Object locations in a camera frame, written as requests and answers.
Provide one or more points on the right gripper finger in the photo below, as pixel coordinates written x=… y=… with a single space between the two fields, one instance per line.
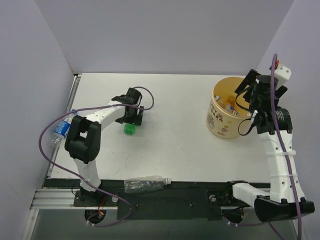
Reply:
x=249 y=79
x=281 y=91

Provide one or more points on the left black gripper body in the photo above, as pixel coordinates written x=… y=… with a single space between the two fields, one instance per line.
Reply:
x=133 y=118

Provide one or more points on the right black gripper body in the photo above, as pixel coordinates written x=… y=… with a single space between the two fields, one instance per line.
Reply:
x=250 y=78

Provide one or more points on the green plastic bottle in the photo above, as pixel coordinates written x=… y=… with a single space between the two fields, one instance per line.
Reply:
x=129 y=129

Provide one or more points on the orange juice bottle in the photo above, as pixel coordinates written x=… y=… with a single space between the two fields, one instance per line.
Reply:
x=231 y=100

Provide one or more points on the large clear plastic bottle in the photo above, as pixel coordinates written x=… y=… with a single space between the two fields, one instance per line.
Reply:
x=145 y=184

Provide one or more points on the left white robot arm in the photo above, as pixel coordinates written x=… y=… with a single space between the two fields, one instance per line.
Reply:
x=83 y=141

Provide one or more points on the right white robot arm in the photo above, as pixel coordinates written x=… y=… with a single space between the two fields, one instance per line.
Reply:
x=286 y=200

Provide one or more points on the yellow plastic bin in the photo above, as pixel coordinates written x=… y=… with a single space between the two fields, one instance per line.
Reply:
x=222 y=123

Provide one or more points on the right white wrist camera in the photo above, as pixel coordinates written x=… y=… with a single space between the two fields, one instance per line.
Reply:
x=281 y=74

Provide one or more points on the blue label bottle at wall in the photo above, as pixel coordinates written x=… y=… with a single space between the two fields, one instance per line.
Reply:
x=62 y=129

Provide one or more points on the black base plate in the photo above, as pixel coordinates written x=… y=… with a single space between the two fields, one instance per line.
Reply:
x=177 y=201

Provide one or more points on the aluminium frame rail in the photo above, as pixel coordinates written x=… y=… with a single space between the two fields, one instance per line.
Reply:
x=61 y=197

